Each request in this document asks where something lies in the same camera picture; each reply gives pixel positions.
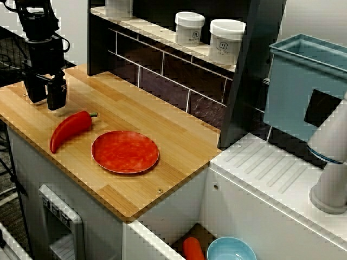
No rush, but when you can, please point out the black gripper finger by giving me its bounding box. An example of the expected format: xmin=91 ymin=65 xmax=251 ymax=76
xmin=23 ymin=72 xmax=46 ymax=104
xmin=46 ymin=74 xmax=67 ymax=111

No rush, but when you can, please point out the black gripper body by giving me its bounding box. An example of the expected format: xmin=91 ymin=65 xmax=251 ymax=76
xmin=23 ymin=40 xmax=67 ymax=82

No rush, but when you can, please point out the red toy pepper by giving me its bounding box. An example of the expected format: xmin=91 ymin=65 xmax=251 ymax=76
xmin=50 ymin=110 xmax=98 ymax=154

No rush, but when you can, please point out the white plastic container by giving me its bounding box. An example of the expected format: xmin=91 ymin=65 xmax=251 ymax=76
xmin=105 ymin=0 xmax=134 ymax=21

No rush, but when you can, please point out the red round plate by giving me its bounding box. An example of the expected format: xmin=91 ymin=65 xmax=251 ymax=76
xmin=91 ymin=130 xmax=160 ymax=174

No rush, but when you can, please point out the dark tiled backsplash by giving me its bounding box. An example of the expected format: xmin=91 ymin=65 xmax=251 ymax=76
xmin=107 ymin=27 xmax=235 ymax=131

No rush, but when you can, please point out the cream shelf board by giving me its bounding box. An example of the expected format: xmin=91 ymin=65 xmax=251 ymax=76
xmin=91 ymin=6 xmax=239 ymax=73

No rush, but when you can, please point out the white kitchen cabinet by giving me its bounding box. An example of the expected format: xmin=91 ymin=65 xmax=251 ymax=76
xmin=5 ymin=127 xmax=209 ymax=260

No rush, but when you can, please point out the grey dispenser panel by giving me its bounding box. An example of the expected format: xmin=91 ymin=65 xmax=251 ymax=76
xmin=37 ymin=184 xmax=85 ymax=260

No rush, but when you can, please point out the white lidded plastic jar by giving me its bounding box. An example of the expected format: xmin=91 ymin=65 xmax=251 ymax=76
xmin=174 ymin=11 xmax=205 ymax=47
xmin=208 ymin=18 xmax=247 ymax=66

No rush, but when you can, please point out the orange toy carrot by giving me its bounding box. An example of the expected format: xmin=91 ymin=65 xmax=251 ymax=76
xmin=182 ymin=237 xmax=205 ymax=260

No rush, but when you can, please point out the light blue bowl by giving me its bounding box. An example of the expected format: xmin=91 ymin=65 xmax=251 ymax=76
xmin=207 ymin=236 xmax=257 ymax=260

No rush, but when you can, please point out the light blue plastic bin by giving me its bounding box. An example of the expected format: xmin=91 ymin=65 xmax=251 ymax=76
xmin=264 ymin=34 xmax=347 ymax=143

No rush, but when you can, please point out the white toy sink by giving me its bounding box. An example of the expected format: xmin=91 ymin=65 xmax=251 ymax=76
xmin=121 ymin=132 xmax=347 ymax=260

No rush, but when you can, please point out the white toy faucet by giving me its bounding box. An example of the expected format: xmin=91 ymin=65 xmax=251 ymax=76
xmin=307 ymin=92 xmax=347 ymax=215

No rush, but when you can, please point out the aluminium rail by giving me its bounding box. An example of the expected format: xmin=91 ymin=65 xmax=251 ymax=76
xmin=0 ymin=222 xmax=32 ymax=260

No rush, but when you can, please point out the black hutch frame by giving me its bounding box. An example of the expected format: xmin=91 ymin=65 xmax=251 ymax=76
xmin=86 ymin=0 xmax=287 ymax=150

